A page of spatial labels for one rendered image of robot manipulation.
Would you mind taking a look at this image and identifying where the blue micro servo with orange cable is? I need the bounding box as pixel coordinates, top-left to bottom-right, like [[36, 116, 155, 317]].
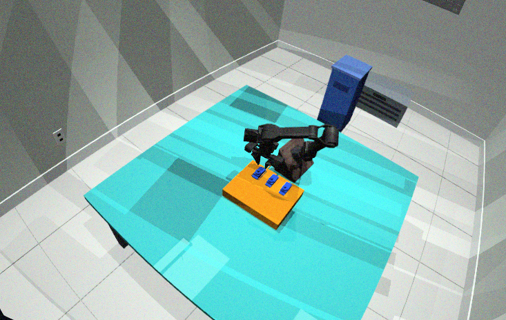
[[252, 166, 266, 180]]

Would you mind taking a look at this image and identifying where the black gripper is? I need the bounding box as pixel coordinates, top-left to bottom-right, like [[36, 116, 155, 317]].
[[244, 142, 285, 169]]

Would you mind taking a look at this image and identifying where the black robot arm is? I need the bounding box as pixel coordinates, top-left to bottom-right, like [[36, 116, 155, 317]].
[[243, 123, 339, 161]]

